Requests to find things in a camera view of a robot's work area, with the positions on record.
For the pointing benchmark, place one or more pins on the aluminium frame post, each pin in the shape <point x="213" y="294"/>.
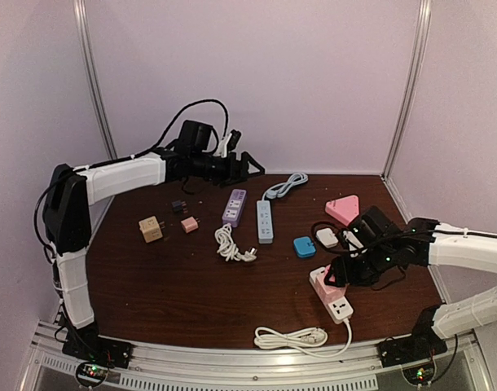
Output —
<point x="79" y="7"/>
<point x="416" y="64"/>

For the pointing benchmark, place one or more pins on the white power strip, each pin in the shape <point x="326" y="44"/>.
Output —
<point x="339" y="310"/>

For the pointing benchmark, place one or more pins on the aluminium front rail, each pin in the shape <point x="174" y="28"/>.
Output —
<point x="165" y="367"/>

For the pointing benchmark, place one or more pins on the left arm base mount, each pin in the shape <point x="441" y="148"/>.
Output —
<point x="86" y="344"/>

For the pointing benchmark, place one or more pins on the pink cube plug adapter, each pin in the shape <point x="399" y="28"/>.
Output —
<point x="329" y="277"/>

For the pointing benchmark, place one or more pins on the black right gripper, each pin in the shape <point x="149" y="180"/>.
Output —
<point x="341" y="269"/>

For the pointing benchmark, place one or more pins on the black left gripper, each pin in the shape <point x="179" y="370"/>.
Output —
<point x="233" y="176"/>

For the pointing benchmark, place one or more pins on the blue cube plug adapter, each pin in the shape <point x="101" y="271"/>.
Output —
<point x="304" y="247"/>

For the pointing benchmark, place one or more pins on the white cube plug adapter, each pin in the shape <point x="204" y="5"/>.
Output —
<point x="327" y="237"/>

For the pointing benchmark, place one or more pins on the light pink cube plug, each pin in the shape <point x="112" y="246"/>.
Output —
<point x="330" y="293"/>

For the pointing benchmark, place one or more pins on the pink small plug adapter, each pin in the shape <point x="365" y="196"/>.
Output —
<point x="190" y="224"/>

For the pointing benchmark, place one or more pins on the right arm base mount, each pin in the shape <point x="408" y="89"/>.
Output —
<point x="422" y="344"/>

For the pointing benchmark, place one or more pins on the light blue power strip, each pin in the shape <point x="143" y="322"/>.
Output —
<point x="265" y="232"/>

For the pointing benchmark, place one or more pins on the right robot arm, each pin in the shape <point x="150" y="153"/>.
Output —
<point x="380" y="245"/>

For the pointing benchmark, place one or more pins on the right aluminium frame post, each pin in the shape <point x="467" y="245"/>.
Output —
<point x="416" y="64"/>

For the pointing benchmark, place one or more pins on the pink power strip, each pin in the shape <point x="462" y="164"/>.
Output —
<point x="344" y="209"/>

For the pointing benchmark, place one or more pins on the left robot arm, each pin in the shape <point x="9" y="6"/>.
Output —
<point x="64" y="206"/>

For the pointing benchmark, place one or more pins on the beige patterned cube plug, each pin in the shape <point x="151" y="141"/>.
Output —
<point x="151" y="229"/>

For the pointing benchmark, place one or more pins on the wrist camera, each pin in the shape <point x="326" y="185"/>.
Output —
<point x="350" y="244"/>
<point x="228" y="144"/>

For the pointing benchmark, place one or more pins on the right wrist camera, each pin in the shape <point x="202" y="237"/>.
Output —
<point x="350" y="244"/>

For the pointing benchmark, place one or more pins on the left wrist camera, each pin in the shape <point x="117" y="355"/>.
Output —
<point x="228" y="144"/>

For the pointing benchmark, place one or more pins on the purple power strip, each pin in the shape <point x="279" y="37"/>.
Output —
<point x="234" y="208"/>

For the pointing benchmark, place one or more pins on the dark blue small plug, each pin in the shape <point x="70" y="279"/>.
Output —
<point x="179" y="206"/>

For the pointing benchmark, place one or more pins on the left aluminium frame post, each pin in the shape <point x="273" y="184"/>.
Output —
<point x="79" y="7"/>

